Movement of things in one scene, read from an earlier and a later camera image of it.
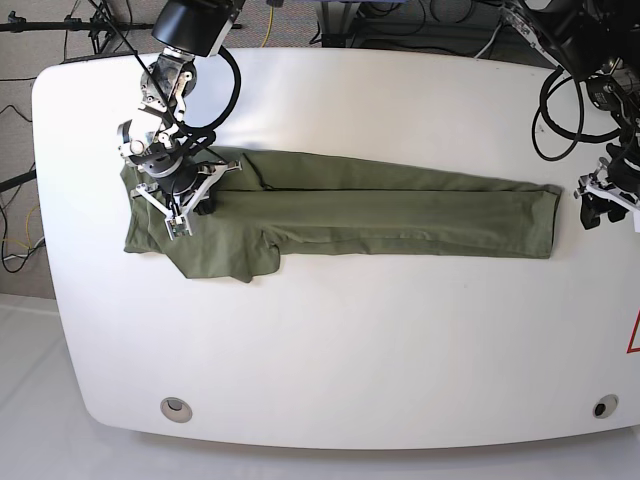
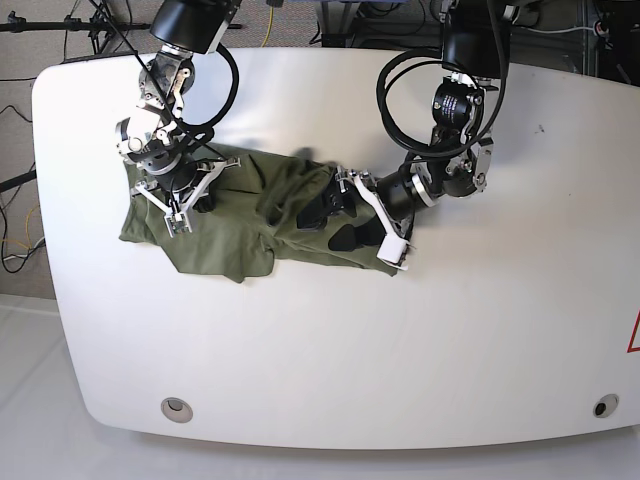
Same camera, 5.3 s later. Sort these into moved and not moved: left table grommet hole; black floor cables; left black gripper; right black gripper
Moved: right black gripper
Not moved: left table grommet hole; black floor cables; left black gripper
